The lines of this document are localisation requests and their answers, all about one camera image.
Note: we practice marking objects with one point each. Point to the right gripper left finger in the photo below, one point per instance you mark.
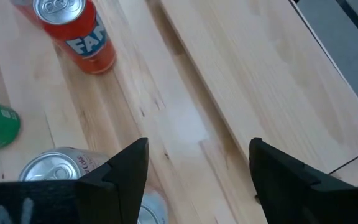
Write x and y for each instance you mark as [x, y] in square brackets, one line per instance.
[123, 186]

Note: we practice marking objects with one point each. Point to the orange Fanta can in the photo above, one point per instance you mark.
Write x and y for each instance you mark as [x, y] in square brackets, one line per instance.
[85, 46]

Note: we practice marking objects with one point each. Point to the silver Diet Coke can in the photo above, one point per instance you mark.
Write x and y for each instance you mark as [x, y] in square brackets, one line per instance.
[51, 168]

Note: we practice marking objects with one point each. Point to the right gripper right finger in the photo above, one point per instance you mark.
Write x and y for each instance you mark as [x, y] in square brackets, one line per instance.
[291, 199]

